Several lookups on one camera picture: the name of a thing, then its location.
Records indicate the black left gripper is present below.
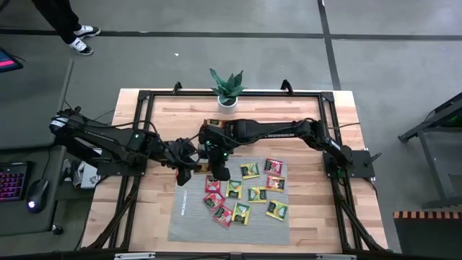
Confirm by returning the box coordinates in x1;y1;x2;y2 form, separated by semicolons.
164;137;201;187

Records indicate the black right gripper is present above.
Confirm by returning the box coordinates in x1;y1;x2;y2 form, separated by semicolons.
206;141;232;181

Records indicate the red tea sachet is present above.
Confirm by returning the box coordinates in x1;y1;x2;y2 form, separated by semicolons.
263;157;284;177
201;191;227;212
212;204;235;229
204;174;222;194

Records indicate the green yellow lemon tea sachet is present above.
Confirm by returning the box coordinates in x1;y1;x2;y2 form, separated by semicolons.
240;162;261;181
247;186;268;204
225;179;245;200
231;201;253;226
265;199;289;222

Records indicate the brown wooden tray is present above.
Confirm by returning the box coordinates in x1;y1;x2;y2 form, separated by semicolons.
203;118;227;131

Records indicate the grey woven placemat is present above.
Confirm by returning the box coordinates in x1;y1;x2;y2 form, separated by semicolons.
167;155;291;246

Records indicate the snake plant in white pot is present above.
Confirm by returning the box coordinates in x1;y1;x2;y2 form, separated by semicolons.
209;68;248;115

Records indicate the white cardboard box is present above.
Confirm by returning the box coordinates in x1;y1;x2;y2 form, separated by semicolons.
79;164;102;191

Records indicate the black computer mouse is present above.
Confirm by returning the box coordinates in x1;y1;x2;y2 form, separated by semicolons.
25;178;51;215

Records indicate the black clamp lever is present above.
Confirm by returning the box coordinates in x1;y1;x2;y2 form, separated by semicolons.
363;151;383;168

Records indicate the grey side desk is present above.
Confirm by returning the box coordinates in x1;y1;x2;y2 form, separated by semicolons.
0;57;75;238

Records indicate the backlit keyboard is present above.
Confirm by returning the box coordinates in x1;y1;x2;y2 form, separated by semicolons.
0;160;32;203

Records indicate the person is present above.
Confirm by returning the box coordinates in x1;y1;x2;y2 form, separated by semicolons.
30;0;102;57

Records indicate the tablet screen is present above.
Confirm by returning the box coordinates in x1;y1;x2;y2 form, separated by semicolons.
0;46;25;74

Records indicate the black metal stand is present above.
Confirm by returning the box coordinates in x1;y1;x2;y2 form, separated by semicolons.
396;92;462;210

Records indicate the orange black striped panel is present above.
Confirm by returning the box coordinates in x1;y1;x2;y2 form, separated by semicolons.
392;210;462;260

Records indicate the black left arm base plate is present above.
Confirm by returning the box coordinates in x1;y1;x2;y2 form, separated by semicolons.
96;147;149;178

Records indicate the black aluminium table frame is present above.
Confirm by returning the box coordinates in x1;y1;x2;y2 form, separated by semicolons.
82;79;389;254

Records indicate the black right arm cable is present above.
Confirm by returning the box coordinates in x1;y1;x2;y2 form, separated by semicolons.
326;121;362;131

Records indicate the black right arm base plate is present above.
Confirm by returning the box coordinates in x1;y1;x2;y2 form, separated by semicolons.
323;149;376;180

